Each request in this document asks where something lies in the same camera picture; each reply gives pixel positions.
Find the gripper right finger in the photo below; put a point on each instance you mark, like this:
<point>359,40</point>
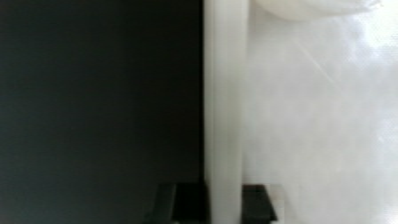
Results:
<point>258,212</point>

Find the white desk top tray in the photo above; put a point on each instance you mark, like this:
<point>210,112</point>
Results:
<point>301,106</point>

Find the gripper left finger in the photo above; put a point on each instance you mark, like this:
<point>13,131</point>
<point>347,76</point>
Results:
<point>180,204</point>

